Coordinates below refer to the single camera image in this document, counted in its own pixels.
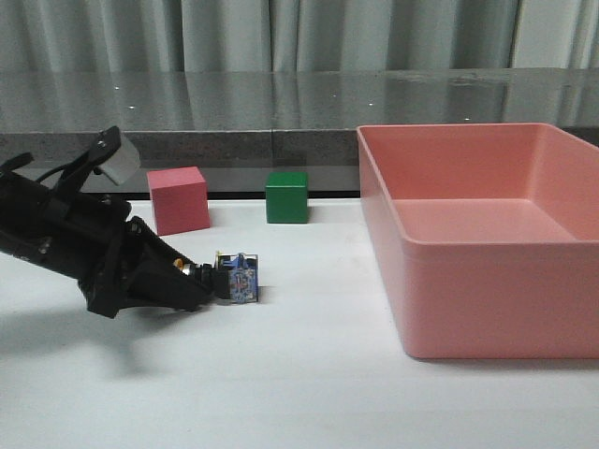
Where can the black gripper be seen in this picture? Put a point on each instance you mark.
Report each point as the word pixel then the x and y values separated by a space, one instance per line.
pixel 117 260

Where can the yellow push button switch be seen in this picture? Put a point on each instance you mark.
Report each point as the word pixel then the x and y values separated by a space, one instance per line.
pixel 232 278

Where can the pink cube centre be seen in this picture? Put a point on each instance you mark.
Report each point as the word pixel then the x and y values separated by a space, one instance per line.
pixel 180 200

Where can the green cube right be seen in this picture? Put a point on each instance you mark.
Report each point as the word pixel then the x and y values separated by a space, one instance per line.
pixel 287 198

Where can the grey stone ledge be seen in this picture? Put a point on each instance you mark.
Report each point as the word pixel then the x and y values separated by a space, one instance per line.
pixel 237 127

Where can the grey curtain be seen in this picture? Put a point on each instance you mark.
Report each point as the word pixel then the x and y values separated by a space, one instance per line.
pixel 295 36

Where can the pink plastic bin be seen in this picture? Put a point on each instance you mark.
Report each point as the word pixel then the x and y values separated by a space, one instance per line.
pixel 486 237

